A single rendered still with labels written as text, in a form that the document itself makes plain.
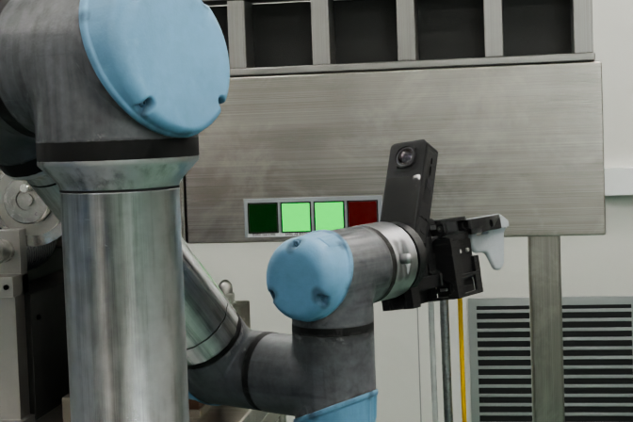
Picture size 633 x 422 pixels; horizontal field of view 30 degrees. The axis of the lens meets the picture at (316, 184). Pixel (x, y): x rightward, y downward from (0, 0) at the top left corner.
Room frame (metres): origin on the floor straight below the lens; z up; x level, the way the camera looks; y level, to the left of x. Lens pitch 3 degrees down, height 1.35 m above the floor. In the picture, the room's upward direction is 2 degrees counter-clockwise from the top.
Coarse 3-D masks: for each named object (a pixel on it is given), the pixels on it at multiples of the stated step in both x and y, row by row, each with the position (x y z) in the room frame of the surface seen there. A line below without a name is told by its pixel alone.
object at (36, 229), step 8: (0, 184) 1.84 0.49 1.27; (0, 192) 1.84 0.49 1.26; (0, 200) 1.84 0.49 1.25; (0, 208) 1.84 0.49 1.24; (0, 216) 1.84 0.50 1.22; (8, 216) 1.84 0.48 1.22; (48, 216) 1.83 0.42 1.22; (8, 224) 1.84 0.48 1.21; (16, 224) 1.84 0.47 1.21; (24, 224) 1.84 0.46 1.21; (32, 224) 1.83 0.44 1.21; (40, 224) 1.83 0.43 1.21; (48, 224) 1.83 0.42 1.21; (56, 224) 1.83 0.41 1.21; (32, 232) 1.83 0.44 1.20; (40, 232) 1.83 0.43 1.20
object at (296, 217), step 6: (282, 204) 2.11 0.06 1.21; (288, 204) 2.10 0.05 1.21; (294, 204) 2.10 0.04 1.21; (300, 204) 2.10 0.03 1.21; (306, 204) 2.10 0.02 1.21; (282, 210) 2.11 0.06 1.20; (288, 210) 2.10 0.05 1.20; (294, 210) 2.10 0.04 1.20; (300, 210) 2.10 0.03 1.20; (306, 210) 2.10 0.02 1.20; (288, 216) 2.10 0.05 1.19; (294, 216) 2.10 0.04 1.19; (300, 216) 2.10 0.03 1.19; (306, 216) 2.10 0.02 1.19; (288, 222) 2.10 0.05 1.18; (294, 222) 2.10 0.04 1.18; (300, 222) 2.10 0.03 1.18; (306, 222) 2.10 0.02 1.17; (288, 228) 2.10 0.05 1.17; (294, 228) 2.10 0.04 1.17; (300, 228) 2.10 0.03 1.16; (306, 228) 2.10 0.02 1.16
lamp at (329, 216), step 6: (318, 204) 2.10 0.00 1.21; (324, 204) 2.09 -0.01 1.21; (330, 204) 2.09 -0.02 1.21; (336, 204) 2.09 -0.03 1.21; (342, 204) 2.09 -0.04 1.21; (318, 210) 2.10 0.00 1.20; (324, 210) 2.09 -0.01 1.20; (330, 210) 2.09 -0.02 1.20; (336, 210) 2.09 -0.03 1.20; (342, 210) 2.09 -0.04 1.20; (318, 216) 2.10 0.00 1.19; (324, 216) 2.09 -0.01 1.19; (330, 216) 2.09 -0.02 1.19; (336, 216) 2.09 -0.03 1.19; (342, 216) 2.09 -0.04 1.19; (318, 222) 2.10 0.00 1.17; (324, 222) 2.09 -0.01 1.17; (330, 222) 2.09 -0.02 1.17; (336, 222) 2.09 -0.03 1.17; (342, 222) 2.09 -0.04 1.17; (318, 228) 2.10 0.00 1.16; (324, 228) 2.09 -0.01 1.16; (330, 228) 2.09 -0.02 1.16; (336, 228) 2.09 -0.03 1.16
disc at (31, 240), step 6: (0, 174) 1.84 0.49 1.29; (0, 222) 1.84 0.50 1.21; (36, 222) 1.83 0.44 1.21; (60, 222) 1.83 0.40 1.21; (6, 228) 1.84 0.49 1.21; (54, 228) 1.83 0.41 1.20; (60, 228) 1.83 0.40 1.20; (42, 234) 1.83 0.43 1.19; (48, 234) 1.83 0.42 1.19; (54, 234) 1.83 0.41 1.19; (60, 234) 1.83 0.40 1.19; (30, 240) 1.84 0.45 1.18; (36, 240) 1.83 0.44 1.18; (42, 240) 1.83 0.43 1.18; (48, 240) 1.83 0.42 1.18; (54, 240) 1.83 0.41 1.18
